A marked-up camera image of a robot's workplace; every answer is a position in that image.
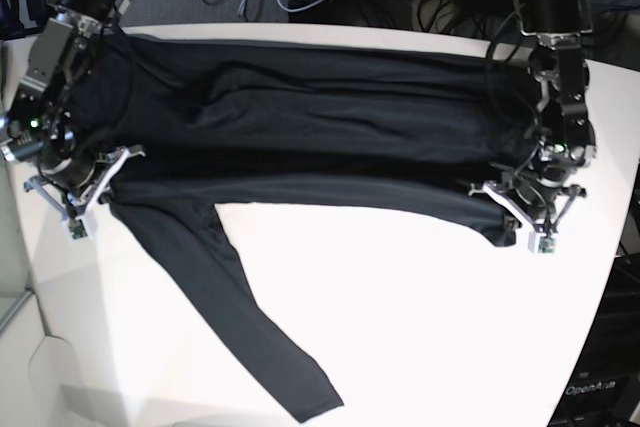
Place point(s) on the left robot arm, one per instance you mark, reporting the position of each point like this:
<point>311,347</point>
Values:
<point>558,133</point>

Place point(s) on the black OpenArm case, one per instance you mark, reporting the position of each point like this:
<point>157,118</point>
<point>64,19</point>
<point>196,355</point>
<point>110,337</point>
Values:
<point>603,389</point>

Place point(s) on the dark navy long-sleeve shirt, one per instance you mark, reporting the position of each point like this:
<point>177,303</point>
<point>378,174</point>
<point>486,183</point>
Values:
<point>224,123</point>

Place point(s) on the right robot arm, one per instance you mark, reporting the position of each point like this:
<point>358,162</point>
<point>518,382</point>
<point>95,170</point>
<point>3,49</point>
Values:
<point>39,116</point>

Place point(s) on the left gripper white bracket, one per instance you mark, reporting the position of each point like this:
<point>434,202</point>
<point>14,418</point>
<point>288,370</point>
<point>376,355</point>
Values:
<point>538,204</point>

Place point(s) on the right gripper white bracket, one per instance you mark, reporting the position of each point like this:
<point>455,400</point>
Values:
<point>74,186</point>

